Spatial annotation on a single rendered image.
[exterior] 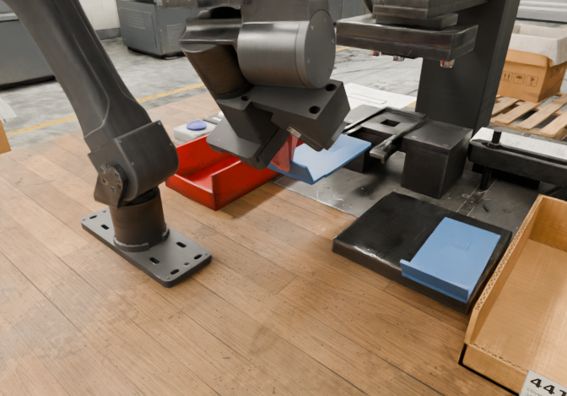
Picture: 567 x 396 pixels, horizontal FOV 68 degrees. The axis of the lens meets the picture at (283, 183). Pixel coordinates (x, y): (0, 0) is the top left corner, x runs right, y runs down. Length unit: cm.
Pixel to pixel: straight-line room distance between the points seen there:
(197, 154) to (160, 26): 495
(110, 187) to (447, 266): 39
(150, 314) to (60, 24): 31
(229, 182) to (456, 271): 33
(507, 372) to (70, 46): 51
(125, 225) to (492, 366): 41
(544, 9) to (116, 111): 975
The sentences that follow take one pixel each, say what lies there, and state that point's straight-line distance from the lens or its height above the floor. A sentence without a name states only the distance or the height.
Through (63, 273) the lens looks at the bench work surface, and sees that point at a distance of 58.
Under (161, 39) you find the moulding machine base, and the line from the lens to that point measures 566.
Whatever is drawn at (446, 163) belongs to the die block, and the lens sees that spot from 66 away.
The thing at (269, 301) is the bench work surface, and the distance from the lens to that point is 48.
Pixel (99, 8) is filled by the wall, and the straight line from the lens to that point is 748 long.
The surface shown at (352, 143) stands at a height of 100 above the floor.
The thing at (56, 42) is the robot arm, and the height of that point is 115.
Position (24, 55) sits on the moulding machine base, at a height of 32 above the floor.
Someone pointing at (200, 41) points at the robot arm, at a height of 117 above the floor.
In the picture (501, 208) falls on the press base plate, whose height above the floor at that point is 90.
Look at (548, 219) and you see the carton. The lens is 62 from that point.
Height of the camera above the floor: 124
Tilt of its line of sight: 29 degrees down
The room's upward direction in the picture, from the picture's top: straight up
